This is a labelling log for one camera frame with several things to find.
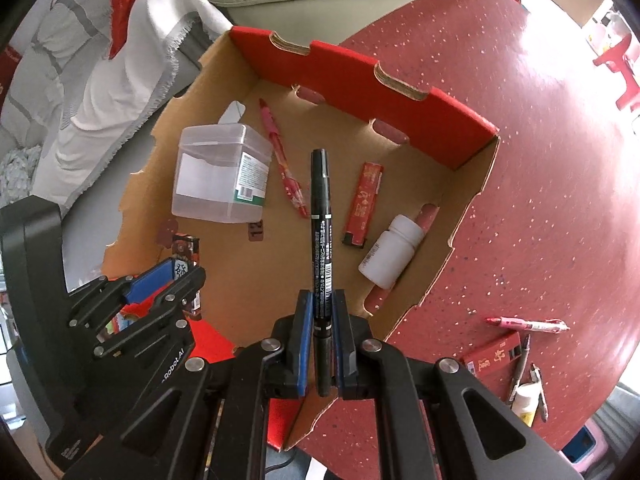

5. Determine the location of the black pen with metal clip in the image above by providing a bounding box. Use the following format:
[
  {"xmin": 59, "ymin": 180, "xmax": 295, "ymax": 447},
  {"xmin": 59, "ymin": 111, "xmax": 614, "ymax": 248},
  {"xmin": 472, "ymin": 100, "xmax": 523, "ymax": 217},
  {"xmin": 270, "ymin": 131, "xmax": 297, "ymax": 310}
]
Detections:
[{"xmin": 530, "ymin": 364, "xmax": 550, "ymax": 423}]

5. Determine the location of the white pill bottle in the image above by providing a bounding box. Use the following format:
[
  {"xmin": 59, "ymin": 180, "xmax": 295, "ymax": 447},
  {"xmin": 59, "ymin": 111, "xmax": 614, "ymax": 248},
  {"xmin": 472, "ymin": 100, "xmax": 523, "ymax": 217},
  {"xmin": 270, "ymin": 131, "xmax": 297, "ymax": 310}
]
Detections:
[{"xmin": 357, "ymin": 214, "xmax": 426, "ymax": 290}]

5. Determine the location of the slim red box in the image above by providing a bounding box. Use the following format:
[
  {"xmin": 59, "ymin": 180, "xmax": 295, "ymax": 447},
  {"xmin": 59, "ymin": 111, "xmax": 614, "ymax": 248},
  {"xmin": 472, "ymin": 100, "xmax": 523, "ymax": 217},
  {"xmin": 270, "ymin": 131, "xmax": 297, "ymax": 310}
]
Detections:
[{"xmin": 341, "ymin": 161, "xmax": 385, "ymax": 249}]

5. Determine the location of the small red brown sachet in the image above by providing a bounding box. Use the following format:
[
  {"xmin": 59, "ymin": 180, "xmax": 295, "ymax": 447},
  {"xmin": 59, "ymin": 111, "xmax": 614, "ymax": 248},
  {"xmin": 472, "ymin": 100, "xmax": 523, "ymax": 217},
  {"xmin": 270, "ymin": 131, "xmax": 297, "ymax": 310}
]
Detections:
[{"xmin": 172, "ymin": 234, "xmax": 203, "ymax": 318}]

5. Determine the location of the small white glue bottle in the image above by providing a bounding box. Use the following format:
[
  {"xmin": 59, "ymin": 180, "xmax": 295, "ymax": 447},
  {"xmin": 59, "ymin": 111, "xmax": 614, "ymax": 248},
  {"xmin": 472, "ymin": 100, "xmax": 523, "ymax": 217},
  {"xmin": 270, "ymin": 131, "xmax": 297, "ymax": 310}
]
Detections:
[{"xmin": 511, "ymin": 381, "xmax": 542, "ymax": 428}]

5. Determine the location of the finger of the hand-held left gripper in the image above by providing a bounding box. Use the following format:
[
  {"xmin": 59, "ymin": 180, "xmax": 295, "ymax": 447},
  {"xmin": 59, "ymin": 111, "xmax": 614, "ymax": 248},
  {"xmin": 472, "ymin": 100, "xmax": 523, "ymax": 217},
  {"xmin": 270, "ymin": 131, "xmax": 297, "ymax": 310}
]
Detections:
[
  {"xmin": 67, "ymin": 257, "xmax": 190, "ymax": 328},
  {"xmin": 92, "ymin": 266, "xmax": 207, "ymax": 359}
]

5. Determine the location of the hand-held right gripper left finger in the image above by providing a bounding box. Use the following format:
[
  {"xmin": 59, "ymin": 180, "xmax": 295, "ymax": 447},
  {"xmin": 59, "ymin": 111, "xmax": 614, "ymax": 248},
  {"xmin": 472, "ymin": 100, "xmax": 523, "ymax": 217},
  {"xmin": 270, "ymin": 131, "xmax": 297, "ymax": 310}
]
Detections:
[{"xmin": 62, "ymin": 289, "xmax": 316, "ymax": 480}]

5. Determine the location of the red satin cloth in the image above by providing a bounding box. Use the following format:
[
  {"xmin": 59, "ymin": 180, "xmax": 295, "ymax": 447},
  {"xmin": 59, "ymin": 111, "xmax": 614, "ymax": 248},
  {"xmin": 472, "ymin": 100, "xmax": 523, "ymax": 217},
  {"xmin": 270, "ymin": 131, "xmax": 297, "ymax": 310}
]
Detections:
[{"xmin": 107, "ymin": 0, "xmax": 151, "ymax": 58}]

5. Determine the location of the red and white pen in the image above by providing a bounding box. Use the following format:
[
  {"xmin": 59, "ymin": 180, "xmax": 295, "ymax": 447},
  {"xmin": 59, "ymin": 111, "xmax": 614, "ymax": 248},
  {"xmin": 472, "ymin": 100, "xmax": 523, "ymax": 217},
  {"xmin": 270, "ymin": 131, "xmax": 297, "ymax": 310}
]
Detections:
[
  {"xmin": 258, "ymin": 98, "xmax": 310, "ymax": 219},
  {"xmin": 485, "ymin": 316, "xmax": 569, "ymax": 334}
]

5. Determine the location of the white fringed cloth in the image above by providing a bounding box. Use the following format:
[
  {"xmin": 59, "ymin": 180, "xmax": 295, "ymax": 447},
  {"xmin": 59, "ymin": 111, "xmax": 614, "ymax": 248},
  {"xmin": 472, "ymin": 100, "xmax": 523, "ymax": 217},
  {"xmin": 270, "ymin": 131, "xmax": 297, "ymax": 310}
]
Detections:
[{"xmin": 50, "ymin": 0, "xmax": 233, "ymax": 206}]

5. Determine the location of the white quilted blanket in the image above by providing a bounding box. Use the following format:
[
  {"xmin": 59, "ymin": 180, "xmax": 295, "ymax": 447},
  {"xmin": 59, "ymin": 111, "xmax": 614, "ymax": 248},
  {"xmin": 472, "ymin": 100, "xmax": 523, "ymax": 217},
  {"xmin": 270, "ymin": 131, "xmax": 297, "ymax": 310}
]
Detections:
[{"xmin": 0, "ymin": 0, "xmax": 108, "ymax": 206}]

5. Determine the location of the red cardboard box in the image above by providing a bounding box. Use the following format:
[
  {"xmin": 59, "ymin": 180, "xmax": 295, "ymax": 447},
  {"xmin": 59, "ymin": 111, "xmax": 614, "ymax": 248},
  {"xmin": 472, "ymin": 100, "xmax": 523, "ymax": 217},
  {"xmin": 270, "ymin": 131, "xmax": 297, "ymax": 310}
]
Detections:
[{"xmin": 102, "ymin": 25, "xmax": 501, "ymax": 453}]

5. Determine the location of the grey grip gel pen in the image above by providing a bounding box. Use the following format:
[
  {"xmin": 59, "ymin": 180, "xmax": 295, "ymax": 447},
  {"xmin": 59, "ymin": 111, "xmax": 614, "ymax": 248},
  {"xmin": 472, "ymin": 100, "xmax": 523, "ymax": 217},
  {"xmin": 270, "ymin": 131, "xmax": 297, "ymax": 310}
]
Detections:
[{"xmin": 508, "ymin": 334, "xmax": 531, "ymax": 404}]

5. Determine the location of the red pack with gold print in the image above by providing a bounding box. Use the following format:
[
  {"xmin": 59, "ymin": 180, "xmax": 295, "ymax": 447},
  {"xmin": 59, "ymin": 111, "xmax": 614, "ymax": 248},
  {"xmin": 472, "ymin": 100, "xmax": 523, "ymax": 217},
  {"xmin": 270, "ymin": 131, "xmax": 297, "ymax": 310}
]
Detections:
[{"xmin": 459, "ymin": 331, "xmax": 522, "ymax": 377}]

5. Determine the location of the clear plastic container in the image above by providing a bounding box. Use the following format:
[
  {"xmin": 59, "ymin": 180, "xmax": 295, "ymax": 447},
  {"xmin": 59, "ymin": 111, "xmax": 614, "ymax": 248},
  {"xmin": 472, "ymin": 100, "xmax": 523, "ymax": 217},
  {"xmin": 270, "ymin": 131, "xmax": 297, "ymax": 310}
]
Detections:
[{"xmin": 171, "ymin": 123, "xmax": 274, "ymax": 224}]

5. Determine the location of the red plastic stool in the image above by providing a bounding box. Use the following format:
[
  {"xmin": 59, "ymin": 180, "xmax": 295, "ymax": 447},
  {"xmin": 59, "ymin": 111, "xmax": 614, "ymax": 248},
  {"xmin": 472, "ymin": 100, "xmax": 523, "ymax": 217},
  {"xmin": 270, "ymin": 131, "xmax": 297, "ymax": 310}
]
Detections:
[{"xmin": 592, "ymin": 35, "xmax": 640, "ymax": 111}]

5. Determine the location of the black marker with white print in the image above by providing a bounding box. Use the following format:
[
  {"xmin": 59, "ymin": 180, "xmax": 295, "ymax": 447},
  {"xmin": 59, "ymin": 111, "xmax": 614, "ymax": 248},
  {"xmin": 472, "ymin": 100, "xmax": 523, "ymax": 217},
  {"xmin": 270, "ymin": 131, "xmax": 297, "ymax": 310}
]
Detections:
[{"xmin": 310, "ymin": 148, "xmax": 335, "ymax": 397}]

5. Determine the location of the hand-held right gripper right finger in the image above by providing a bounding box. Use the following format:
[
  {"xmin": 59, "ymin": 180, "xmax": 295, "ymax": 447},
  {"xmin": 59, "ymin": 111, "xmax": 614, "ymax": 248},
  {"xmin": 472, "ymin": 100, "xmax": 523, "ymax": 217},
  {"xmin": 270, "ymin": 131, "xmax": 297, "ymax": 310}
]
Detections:
[{"xmin": 332, "ymin": 287, "xmax": 581, "ymax": 480}]

